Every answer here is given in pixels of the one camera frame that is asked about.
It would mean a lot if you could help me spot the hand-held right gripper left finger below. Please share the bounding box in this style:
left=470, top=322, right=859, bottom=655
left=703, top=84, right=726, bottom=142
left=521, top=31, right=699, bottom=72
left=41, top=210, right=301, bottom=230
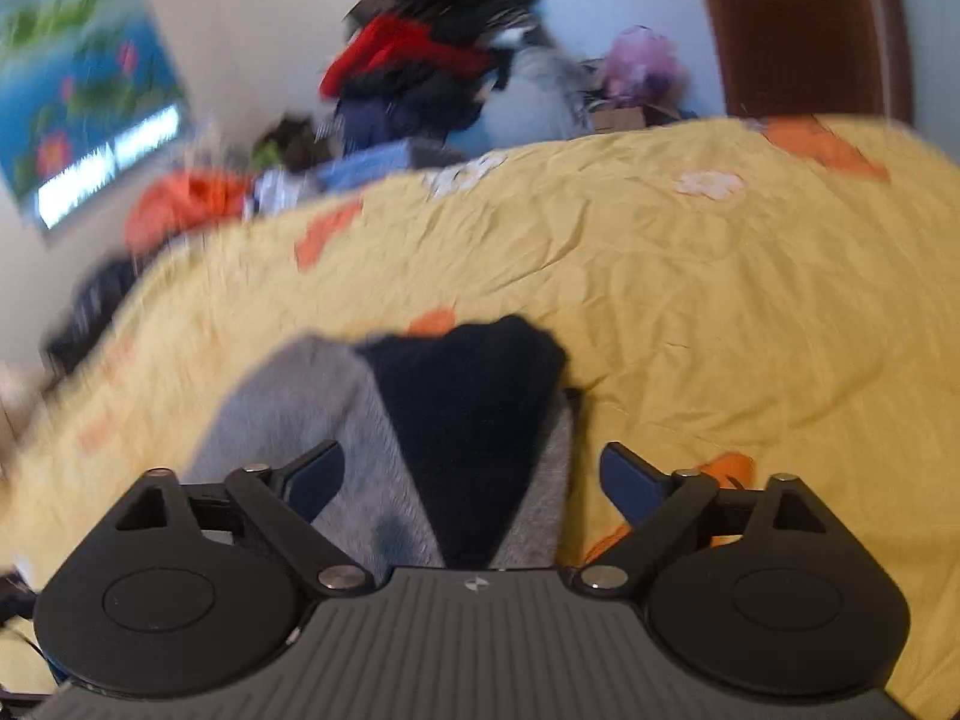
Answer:
left=111, top=440, right=374, bottom=601

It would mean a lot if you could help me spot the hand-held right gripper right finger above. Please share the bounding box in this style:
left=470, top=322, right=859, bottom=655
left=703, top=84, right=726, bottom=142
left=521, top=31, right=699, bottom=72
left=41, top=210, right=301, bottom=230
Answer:
left=576, top=442, right=830, bottom=601

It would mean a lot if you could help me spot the grey and navy sweater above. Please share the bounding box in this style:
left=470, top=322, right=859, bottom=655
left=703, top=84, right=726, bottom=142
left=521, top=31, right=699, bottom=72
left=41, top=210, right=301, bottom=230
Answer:
left=184, top=315, right=584, bottom=572

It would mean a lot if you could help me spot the yellow carrot-print blanket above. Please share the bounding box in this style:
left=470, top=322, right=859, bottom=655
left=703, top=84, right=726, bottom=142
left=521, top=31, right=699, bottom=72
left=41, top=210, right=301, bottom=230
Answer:
left=0, top=114, right=960, bottom=720

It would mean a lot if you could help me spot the dark blue jacket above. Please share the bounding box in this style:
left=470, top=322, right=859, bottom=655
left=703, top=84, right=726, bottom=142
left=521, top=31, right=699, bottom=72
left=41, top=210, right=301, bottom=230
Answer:
left=41, top=255, right=147, bottom=376

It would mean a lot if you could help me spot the white and navy printed cloth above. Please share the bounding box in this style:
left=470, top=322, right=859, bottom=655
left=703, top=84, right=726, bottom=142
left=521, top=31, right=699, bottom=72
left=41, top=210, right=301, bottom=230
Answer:
left=247, top=169, right=320, bottom=218

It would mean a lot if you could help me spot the orange plastic bag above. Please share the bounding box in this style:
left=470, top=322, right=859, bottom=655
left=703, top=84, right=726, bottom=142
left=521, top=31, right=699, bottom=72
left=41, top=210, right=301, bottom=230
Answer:
left=124, top=169, right=256, bottom=256

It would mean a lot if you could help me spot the light blue towel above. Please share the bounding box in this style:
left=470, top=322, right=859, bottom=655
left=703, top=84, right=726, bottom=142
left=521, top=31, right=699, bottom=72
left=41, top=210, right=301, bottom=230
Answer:
left=315, top=141, right=466, bottom=192

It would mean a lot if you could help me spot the dark green cloth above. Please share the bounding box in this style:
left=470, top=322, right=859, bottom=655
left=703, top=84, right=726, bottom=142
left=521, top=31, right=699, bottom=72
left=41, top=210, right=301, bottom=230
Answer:
left=251, top=114, right=335, bottom=173

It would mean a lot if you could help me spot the cardboard box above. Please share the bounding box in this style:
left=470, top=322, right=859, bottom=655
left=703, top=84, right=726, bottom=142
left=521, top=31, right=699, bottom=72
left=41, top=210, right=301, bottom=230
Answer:
left=589, top=103, right=680, bottom=134

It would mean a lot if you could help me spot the navy garment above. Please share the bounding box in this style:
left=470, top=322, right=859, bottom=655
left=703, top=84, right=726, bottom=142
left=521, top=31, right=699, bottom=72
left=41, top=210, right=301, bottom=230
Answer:
left=334, top=75, right=488, bottom=147

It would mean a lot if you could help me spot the pink plastic bag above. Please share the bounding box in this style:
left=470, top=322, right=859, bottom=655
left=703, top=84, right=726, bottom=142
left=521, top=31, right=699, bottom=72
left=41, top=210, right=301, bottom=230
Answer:
left=600, top=25, right=687, bottom=102

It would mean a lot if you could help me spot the red garment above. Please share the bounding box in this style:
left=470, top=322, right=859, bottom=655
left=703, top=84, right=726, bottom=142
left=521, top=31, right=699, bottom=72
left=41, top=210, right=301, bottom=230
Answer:
left=319, top=15, right=500, bottom=100

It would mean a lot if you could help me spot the brown wooden door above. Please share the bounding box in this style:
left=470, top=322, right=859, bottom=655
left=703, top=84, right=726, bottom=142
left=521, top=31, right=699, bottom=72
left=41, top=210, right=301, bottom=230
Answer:
left=690, top=0, right=916, bottom=125

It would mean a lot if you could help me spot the lotus wall poster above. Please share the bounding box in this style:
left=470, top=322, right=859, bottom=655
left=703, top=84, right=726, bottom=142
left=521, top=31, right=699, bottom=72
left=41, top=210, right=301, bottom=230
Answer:
left=0, top=0, right=188, bottom=230

